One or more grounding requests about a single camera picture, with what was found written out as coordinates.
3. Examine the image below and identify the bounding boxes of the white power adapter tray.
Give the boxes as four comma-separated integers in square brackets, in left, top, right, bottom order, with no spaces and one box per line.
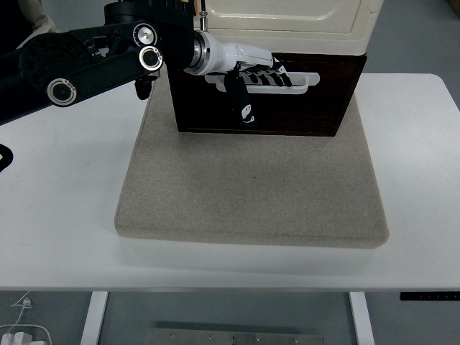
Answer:
[0,323,51,345]

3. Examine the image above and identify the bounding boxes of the cream plastic cabinet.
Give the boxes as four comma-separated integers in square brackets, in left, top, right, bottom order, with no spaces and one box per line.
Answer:
[193,0,382,55]

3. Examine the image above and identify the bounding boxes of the dark wood drawer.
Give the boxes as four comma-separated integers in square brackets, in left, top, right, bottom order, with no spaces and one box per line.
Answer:
[172,53,360,131]

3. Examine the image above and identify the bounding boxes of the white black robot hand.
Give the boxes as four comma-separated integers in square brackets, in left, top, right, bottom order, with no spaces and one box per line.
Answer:
[204,31,294,132]

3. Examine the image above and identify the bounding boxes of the dark wood drawer housing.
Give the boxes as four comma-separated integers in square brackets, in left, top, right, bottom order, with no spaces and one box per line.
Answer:
[165,52,368,137]

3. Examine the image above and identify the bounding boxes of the beige fabric mat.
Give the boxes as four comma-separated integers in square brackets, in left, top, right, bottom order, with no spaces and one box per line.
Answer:
[114,71,391,249]

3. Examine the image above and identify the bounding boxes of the black table control panel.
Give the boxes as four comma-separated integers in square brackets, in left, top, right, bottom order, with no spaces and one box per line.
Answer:
[400,291,460,301]

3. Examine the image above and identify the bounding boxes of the white table leg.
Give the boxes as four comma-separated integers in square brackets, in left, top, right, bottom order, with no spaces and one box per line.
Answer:
[79,290,109,345]
[348,291,375,345]

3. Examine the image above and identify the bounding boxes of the thin white cable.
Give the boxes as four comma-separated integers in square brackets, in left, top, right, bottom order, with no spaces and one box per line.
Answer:
[0,290,34,335]

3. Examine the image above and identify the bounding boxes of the white drawer handle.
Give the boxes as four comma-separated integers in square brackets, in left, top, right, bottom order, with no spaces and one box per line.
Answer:
[204,71,321,95]

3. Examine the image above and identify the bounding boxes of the person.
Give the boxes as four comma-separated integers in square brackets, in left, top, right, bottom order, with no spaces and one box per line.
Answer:
[19,0,57,35]

